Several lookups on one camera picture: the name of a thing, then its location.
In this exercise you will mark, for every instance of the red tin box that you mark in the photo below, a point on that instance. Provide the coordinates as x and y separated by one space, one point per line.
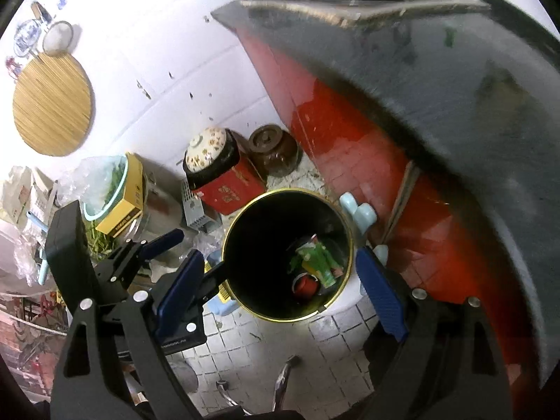
232 192

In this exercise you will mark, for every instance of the black bin with gold rim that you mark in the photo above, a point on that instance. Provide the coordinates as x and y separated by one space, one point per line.
262 236

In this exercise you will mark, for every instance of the red paper cup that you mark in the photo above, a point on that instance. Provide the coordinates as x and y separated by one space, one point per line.
306 286

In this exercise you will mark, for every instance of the white paper packets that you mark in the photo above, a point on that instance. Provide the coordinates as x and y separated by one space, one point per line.
17 192

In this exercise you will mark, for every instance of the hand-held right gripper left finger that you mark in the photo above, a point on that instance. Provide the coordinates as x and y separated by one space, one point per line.
179 288

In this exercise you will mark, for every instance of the pale blue plastic object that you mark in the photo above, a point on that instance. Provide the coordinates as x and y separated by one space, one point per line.
358 214

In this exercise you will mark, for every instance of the yellow cardboard box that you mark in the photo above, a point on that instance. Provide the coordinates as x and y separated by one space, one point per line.
127 201

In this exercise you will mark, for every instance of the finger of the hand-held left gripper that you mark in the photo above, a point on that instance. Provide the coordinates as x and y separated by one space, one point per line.
212 282
164 241

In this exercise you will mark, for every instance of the round mesh strainer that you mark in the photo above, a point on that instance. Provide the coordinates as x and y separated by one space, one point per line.
58 38

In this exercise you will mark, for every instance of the blue and white plate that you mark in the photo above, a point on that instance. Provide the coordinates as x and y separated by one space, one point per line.
26 35

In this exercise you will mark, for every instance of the green crumpled packet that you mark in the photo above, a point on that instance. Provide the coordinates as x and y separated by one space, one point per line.
317 260

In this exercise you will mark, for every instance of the steel pot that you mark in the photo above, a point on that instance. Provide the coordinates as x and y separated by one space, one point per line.
162 205

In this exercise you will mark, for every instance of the chrome chair frame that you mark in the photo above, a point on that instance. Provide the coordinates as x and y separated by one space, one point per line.
284 380

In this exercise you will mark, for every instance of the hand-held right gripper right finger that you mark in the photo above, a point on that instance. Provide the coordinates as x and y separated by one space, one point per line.
380 297

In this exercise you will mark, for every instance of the brown clay jar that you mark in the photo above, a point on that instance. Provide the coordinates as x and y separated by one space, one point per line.
271 148

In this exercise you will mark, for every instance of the grey metal grater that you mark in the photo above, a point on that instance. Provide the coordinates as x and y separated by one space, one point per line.
192 210

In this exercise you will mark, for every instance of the pale blue basin with greens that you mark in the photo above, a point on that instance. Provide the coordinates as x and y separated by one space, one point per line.
103 197

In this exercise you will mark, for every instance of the clear plastic bag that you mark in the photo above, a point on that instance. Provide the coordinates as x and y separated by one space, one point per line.
74 179

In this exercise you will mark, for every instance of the brown cardboard box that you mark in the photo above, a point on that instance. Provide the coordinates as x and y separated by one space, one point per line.
52 100

